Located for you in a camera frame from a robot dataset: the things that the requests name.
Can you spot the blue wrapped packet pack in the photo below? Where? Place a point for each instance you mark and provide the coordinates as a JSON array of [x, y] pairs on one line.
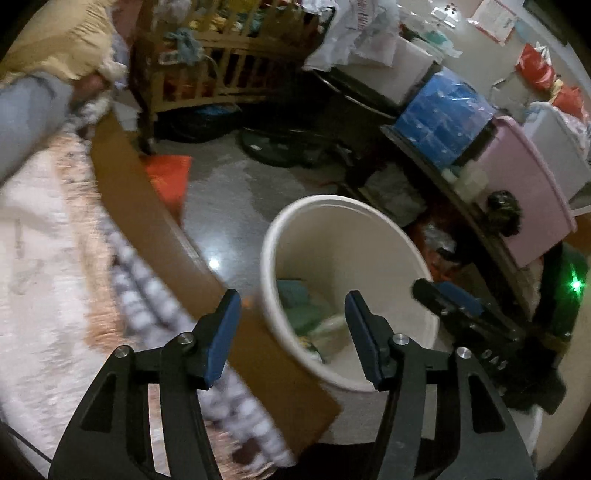
[[443, 115]]

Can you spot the yellow blanket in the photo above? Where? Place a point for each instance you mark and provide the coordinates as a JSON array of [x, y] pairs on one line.
[[60, 41]]

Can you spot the brown wooden bed frame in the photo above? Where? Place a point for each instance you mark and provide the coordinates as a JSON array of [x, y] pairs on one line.
[[138, 198]]

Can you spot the teal cloth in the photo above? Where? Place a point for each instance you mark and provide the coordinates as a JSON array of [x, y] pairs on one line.
[[187, 46]]

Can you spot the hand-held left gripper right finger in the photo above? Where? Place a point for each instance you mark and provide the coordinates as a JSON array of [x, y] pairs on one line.
[[364, 341]]

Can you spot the white plastic bag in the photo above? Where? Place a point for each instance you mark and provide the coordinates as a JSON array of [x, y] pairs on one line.
[[351, 32]]

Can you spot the orange plastic bag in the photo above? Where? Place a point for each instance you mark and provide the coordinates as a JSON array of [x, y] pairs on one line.
[[170, 182]]

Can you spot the dark wooden shelf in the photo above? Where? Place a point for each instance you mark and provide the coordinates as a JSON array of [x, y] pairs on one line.
[[443, 184]]

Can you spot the black fan base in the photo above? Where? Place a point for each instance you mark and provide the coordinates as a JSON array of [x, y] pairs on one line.
[[286, 145]]

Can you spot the grey cloth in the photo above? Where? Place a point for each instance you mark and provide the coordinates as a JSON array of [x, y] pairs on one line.
[[27, 120]]

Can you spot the wooden crib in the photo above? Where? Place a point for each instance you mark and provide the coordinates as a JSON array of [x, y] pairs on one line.
[[231, 46]]

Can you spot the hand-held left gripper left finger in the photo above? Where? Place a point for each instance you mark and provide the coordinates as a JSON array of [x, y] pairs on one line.
[[221, 341]]

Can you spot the cream wrapper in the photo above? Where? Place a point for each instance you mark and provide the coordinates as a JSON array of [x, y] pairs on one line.
[[330, 339]]

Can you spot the teal packet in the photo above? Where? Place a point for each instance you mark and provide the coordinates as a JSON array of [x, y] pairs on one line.
[[293, 291]]

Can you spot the black cloth clump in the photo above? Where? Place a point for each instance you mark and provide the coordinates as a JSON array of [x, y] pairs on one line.
[[505, 210]]

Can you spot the red plastic bag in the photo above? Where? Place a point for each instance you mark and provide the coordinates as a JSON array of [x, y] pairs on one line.
[[570, 101], [535, 64]]

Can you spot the clear bag of white items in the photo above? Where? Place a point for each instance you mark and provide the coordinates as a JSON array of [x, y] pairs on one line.
[[397, 194]]

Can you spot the wall poster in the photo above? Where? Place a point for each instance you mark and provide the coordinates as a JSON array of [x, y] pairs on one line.
[[494, 18]]

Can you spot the green packet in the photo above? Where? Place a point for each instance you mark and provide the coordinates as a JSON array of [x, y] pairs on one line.
[[313, 316]]

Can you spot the white plastic jar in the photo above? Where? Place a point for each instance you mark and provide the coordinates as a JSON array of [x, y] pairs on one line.
[[468, 180]]

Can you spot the white plastic bucket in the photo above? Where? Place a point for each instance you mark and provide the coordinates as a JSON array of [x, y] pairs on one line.
[[346, 240]]

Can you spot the pink storage box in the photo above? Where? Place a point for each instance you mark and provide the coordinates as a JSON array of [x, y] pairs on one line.
[[531, 194]]

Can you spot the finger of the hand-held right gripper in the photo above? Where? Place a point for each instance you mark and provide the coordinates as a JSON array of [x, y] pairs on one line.
[[459, 297], [429, 295]]

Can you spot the grey white checked sheet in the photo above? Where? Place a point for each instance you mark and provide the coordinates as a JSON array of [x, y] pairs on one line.
[[152, 295]]

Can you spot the pale lidded storage box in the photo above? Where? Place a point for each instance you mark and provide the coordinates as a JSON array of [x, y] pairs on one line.
[[397, 69]]

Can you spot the white storage box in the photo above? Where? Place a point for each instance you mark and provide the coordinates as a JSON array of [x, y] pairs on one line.
[[554, 143]]

